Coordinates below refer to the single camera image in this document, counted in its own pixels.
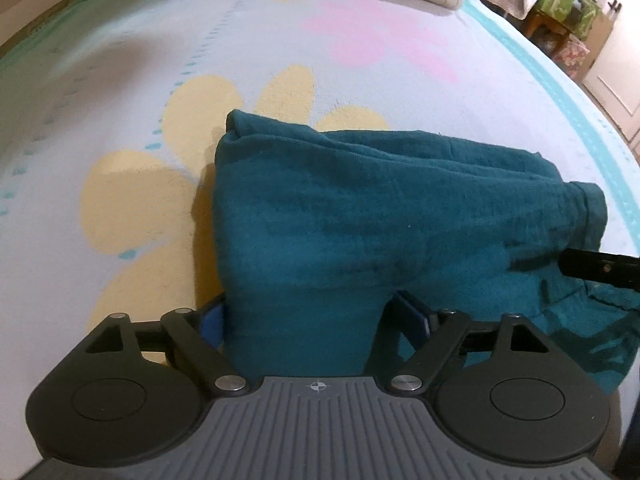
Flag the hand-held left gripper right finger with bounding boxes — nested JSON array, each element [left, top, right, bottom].
[[385, 291, 547, 397]]

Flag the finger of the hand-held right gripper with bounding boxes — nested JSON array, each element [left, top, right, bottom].
[[557, 247, 640, 292]]

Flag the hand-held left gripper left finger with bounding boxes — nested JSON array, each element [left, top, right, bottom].
[[85, 296, 249, 397]]

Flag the teal pants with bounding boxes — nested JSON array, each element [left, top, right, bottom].
[[212, 109, 640, 402]]

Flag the white door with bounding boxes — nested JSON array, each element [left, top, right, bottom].
[[581, 0, 640, 144]]

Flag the floral box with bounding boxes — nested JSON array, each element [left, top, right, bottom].
[[550, 35, 592, 81]]

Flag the wooden stool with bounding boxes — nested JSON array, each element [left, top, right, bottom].
[[522, 7, 572, 47]]

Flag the flower printed blanket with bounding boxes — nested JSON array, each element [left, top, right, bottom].
[[0, 0, 640, 411]]

